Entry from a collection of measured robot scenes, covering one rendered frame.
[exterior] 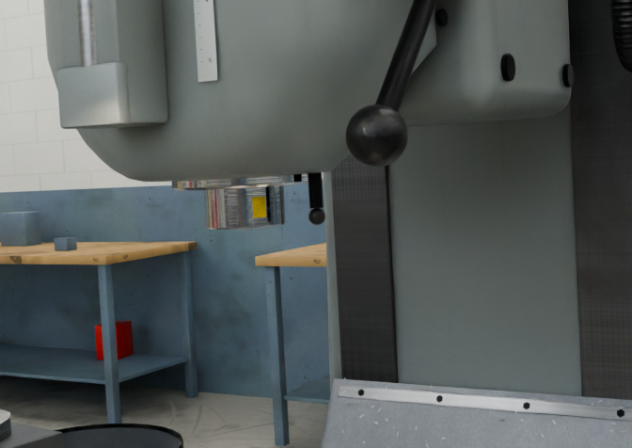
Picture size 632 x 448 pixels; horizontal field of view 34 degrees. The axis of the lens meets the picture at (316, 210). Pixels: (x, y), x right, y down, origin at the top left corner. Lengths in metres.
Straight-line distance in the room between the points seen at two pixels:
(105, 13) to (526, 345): 0.56
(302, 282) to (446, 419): 4.61
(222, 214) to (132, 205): 5.62
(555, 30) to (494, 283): 0.27
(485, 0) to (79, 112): 0.28
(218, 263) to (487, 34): 5.24
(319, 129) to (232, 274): 5.27
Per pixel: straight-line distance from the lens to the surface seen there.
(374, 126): 0.49
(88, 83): 0.52
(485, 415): 0.96
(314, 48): 0.53
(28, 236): 6.39
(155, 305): 6.18
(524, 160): 0.93
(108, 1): 0.52
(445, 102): 0.67
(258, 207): 0.60
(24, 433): 0.81
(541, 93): 0.75
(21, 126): 6.84
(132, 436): 2.88
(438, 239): 0.97
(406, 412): 0.99
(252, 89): 0.52
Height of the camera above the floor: 1.32
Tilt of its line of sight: 3 degrees down
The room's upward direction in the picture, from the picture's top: 3 degrees counter-clockwise
